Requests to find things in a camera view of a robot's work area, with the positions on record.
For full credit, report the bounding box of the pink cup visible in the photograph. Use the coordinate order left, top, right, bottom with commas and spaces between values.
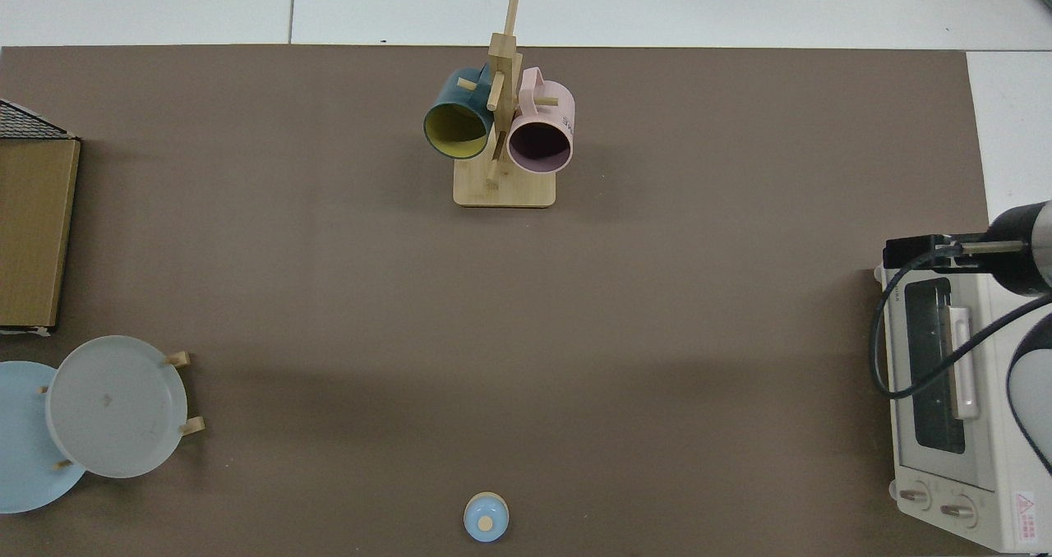
505, 67, 575, 174

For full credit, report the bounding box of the wooden cup stand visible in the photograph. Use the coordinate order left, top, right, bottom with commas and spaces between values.
454, 0, 558, 209

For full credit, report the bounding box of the dark teal cup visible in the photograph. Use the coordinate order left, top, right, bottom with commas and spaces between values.
423, 66, 496, 160

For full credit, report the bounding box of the pale toaster oven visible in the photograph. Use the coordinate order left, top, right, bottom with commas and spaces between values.
874, 261, 1052, 554

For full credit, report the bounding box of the grey plate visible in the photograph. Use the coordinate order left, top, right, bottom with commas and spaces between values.
45, 335, 188, 479

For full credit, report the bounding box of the small blue round holder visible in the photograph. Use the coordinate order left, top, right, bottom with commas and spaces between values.
464, 492, 510, 543

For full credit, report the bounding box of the wire basket with wooden floor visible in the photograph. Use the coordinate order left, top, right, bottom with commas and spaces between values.
0, 99, 81, 336

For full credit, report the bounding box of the wooden plate rack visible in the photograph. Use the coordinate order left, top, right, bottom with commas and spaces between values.
37, 350, 206, 470

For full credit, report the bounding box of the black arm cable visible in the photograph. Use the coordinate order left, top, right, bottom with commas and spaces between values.
870, 249, 1052, 400

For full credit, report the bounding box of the brown table cloth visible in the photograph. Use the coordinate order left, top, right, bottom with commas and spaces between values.
0, 44, 991, 557

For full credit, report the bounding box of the light blue plate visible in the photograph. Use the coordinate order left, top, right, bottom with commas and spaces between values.
0, 361, 87, 514

